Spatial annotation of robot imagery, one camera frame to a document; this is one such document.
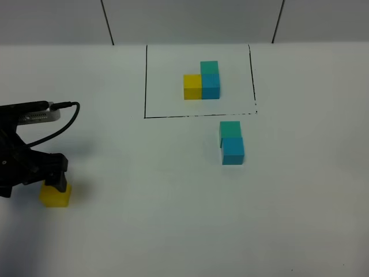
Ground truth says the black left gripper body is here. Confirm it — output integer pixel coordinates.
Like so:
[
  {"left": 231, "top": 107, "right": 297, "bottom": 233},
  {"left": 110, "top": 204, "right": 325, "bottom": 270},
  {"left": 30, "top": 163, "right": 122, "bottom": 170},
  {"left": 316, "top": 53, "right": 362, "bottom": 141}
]
[{"left": 1, "top": 102, "right": 69, "bottom": 198}]

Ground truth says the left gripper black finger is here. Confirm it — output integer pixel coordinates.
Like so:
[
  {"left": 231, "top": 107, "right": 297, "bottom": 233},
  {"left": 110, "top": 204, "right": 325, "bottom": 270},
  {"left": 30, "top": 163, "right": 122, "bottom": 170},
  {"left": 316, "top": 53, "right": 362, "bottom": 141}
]
[
  {"left": 53, "top": 171, "right": 67, "bottom": 193},
  {"left": 43, "top": 176, "right": 55, "bottom": 186}
]

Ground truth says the yellow template cube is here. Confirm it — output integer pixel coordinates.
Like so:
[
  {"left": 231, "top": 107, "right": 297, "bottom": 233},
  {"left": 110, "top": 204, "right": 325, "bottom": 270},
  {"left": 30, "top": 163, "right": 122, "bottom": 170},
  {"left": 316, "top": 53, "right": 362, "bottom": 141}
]
[{"left": 183, "top": 74, "right": 202, "bottom": 100}]

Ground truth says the blue template cube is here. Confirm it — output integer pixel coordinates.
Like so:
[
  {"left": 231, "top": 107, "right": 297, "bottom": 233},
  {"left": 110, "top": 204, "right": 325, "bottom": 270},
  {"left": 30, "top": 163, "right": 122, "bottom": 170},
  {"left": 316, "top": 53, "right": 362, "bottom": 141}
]
[{"left": 201, "top": 74, "right": 220, "bottom": 99}]

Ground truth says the green template cube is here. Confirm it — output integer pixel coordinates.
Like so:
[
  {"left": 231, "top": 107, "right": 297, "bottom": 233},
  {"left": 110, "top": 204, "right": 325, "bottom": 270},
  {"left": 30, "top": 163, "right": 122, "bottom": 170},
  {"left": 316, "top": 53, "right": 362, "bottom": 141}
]
[{"left": 200, "top": 61, "right": 219, "bottom": 75}]

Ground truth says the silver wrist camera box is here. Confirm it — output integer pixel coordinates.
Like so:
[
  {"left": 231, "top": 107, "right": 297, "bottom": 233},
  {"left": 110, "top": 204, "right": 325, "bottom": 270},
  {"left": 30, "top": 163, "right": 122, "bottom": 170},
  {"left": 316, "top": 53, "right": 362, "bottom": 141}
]
[{"left": 18, "top": 101, "right": 61, "bottom": 125}]

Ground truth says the black camera cable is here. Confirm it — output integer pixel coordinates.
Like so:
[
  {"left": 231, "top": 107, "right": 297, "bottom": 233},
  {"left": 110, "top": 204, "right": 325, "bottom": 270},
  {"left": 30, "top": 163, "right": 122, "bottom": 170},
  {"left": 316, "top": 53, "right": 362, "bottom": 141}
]
[{"left": 26, "top": 101, "right": 81, "bottom": 147}]

